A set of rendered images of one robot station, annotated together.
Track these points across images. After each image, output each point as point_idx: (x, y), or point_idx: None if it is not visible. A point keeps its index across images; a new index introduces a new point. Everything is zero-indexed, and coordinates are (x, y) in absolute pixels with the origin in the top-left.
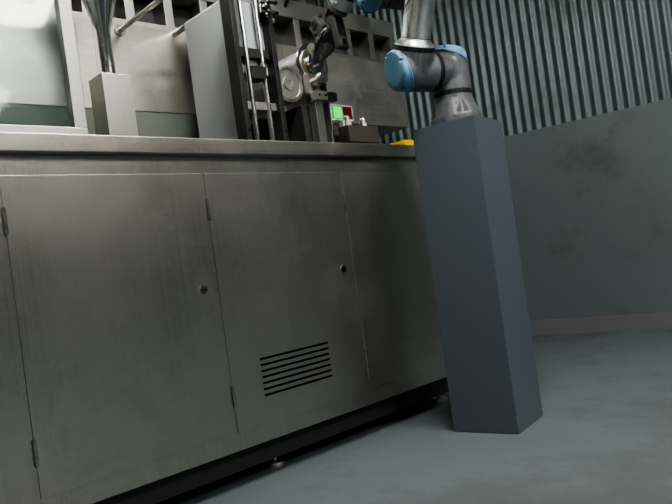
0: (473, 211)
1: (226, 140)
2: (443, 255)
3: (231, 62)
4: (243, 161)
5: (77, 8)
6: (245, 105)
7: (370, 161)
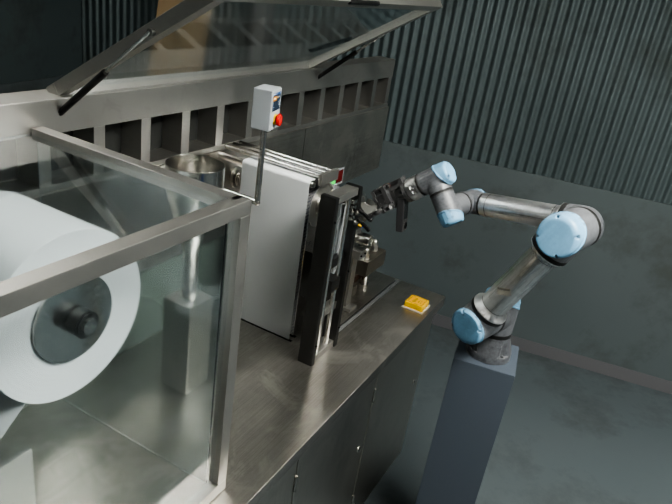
0: (482, 438)
1: (324, 424)
2: (442, 452)
3: (314, 281)
4: None
5: (131, 151)
6: (318, 325)
7: None
